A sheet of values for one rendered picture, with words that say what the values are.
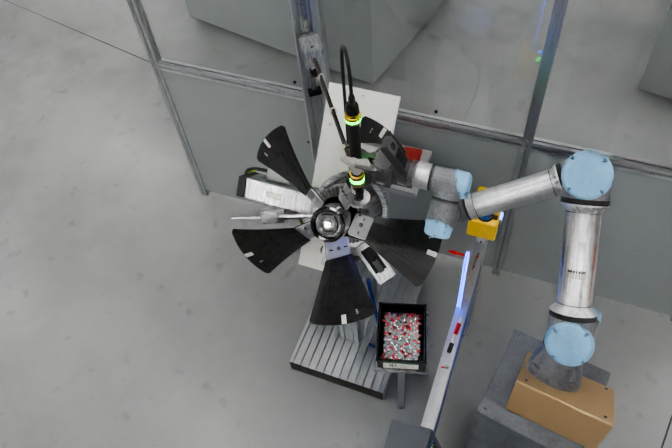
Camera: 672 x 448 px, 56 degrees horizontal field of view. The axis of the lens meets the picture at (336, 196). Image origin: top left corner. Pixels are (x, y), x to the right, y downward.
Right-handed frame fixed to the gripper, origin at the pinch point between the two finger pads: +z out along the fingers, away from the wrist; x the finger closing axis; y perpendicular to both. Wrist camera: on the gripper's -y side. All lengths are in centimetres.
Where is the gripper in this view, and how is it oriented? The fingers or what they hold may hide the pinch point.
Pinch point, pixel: (346, 151)
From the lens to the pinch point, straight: 179.5
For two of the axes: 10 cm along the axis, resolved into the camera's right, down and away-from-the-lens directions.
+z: -9.3, -2.5, 2.6
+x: 3.5, -7.5, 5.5
